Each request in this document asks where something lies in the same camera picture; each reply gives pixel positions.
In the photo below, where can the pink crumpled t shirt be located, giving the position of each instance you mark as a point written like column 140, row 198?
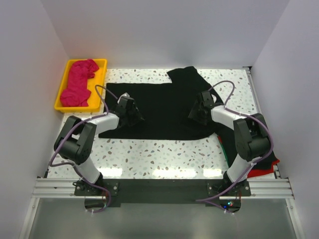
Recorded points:
column 76, row 93

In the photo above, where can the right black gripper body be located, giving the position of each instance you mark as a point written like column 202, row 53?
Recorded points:
column 197, row 112

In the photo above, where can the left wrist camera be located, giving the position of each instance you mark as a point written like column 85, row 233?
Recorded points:
column 123, row 98

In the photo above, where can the folded green t shirt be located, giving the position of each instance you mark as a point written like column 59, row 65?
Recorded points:
column 224, row 152

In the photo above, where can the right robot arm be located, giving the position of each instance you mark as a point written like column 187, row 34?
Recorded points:
column 253, row 141

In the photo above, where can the folded red t shirt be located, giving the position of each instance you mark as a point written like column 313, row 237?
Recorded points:
column 258, row 173

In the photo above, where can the yellow plastic bin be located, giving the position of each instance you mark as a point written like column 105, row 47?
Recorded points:
column 94, row 101

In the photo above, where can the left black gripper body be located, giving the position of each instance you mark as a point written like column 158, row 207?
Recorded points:
column 134, row 113

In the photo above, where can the black t shirt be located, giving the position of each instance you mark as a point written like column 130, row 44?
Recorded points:
column 165, row 108
column 228, row 140

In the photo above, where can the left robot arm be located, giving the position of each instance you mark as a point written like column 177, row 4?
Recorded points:
column 75, row 141

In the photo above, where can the folded black t shirt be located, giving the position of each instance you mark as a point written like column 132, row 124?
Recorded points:
column 228, row 140

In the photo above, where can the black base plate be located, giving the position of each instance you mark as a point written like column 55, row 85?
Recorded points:
column 143, row 191

